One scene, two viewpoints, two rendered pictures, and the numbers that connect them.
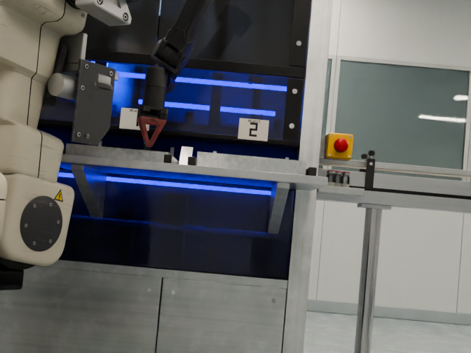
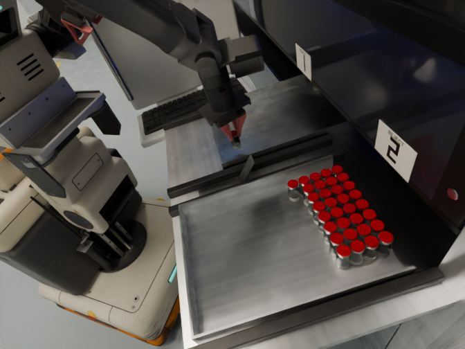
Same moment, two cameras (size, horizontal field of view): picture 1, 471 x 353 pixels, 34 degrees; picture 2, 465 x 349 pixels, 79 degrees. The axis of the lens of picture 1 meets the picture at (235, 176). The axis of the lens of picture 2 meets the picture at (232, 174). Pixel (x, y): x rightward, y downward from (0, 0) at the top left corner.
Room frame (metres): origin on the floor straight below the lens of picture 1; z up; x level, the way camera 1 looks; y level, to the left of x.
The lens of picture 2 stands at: (1.98, -0.31, 1.35)
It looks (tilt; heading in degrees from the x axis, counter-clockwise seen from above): 45 degrees down; 90
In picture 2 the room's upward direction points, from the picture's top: 19 degrees counter-clockwise
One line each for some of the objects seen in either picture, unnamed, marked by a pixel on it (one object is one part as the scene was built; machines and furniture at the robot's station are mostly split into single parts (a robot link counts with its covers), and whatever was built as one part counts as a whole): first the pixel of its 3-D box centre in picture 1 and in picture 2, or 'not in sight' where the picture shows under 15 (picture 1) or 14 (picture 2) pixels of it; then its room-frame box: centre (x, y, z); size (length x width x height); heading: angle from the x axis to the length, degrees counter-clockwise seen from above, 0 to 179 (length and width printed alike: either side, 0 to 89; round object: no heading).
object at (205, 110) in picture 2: (153, 101); (221, 96); (2.01, 0.23, 1.05); 0.10 x 0.07 x 0.07; 14
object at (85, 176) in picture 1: (87, 193); not in sight; (2.05, 0.38, 0.80); 0.34 x 0.03 x 0.13; 0
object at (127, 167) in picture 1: (185, 173); (270, 174); (2.06, 0.13, 0.87); 0.70 x 0.48 x 0.02; 90
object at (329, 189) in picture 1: (338, 190); not in sight; (2.29, -0.30, 0.87); 0.14 x 0.13 x 0.02; 0
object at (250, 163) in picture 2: (184, 155); (225, 177); (1.96, 0.13, 0.91); 0.14 x 0.03 x 0.06; 179
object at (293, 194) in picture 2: not in sight; (293, 190); (2.08, 0.04, 0.91); 0.02 x 0.02 x 0.05
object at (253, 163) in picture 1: (251, 167); (275, 235); (2.02, -0.04, 0.90); 0.34 x 0.26 x 0.04; 179
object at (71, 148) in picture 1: (126, 159); (274, 116); (2.13, 0.30, 0.90); 0.34 x 0.26 x 0.04; 0
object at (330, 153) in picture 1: (338, 146); not in sight; (2.25, -0.29, 1.00); 0.08 x 0.07 x 0.07; 0
